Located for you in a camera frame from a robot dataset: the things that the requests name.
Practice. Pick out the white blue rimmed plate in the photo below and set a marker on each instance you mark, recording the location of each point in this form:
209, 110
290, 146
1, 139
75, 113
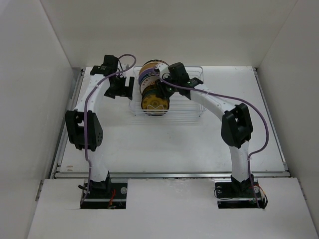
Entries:
145, 75

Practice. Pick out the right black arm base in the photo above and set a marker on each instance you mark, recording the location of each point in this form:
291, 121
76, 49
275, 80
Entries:
250, 198

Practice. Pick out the tan plate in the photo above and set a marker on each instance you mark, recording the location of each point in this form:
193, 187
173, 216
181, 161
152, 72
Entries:
148, 66

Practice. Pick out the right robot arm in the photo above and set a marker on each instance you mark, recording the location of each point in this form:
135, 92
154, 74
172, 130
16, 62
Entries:
236, 124

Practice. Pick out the metal table edge rail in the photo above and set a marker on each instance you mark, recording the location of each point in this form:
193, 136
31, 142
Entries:
157, 175

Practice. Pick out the teal patterned plate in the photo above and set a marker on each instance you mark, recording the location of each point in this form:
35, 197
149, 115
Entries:
150, 92

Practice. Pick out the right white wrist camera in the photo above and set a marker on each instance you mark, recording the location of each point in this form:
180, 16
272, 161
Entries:
161, 70

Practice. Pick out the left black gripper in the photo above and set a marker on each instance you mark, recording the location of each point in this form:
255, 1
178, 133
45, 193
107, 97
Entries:
126, 91

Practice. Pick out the purple plate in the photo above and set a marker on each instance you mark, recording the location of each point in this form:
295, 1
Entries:
144, 72

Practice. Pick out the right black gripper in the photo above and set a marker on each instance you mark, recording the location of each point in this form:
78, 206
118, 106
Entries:
161, 91

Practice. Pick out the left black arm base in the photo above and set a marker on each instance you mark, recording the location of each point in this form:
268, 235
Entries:
112, 198

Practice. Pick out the yellow patterned plate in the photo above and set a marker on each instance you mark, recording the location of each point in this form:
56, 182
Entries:
148, 88
154, 106

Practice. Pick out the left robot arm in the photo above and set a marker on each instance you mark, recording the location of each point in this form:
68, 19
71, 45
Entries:
83, 127

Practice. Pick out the white wire dish rack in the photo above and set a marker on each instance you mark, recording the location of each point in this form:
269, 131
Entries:
179, 106

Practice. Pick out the white orange sunburst plate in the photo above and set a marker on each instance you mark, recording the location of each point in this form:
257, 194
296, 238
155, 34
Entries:
149, 81

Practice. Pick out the dark rimmed back plate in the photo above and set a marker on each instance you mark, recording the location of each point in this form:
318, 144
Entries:
155, 60

